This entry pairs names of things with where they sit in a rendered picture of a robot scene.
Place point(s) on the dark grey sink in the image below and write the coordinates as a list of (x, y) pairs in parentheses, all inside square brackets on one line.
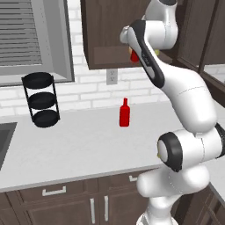
[(5, 140)]

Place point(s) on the yellow shaker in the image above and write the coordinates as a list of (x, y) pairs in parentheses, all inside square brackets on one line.
[(158, 155), (157, 52)]

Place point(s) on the dark brown cupboard door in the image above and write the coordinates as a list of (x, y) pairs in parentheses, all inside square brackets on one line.
[(126, 208), (58, 214), (7, 209)]

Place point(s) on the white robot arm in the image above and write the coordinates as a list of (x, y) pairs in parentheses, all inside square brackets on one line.
[(187, 96)]

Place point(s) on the white wall outlet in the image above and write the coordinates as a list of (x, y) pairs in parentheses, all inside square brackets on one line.
[(112, 76)]

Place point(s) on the window with grey blinds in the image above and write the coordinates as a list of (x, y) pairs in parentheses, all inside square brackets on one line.
[(26, 38)]

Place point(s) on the dark brown drawer front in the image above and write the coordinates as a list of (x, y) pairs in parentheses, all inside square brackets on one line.
[(117, 181), (76, 189)]

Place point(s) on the red condiment bottle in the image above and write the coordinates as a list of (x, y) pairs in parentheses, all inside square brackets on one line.
[(134, 57), (124, 115)]

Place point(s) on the dark brown cabinet door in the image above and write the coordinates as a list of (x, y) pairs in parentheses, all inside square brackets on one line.
[(209, 38), (108, 32)]

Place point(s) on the black three-tier stand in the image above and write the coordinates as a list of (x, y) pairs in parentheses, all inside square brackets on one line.
[(42, 100)]

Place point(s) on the dark brown cupboard run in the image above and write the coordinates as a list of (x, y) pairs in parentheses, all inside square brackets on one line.
[(205, 209)]

